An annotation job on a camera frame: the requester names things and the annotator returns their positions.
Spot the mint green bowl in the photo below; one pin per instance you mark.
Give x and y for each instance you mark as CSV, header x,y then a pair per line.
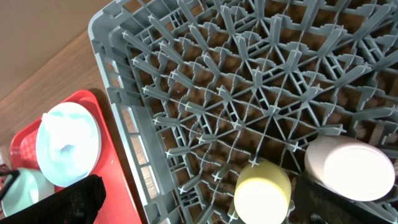
x,y
23,188

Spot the yellow plastic cup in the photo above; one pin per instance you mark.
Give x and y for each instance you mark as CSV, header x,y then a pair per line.
x,y
262,194

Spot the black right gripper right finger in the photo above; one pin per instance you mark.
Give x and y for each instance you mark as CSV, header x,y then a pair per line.
x,y
316,204

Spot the light blue plate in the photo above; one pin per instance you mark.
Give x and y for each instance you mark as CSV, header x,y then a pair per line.
x,y
68,144

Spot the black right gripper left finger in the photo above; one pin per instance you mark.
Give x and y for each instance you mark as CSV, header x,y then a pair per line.
x,y
78,203

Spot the pink plastic cup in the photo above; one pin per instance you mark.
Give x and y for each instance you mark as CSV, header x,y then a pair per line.
x,y
350,168

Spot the grey dishwasher rack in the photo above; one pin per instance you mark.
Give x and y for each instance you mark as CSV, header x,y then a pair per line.
x,y
201,89

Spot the red serving tray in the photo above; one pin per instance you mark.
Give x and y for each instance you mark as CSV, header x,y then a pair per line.
x,y
119,206

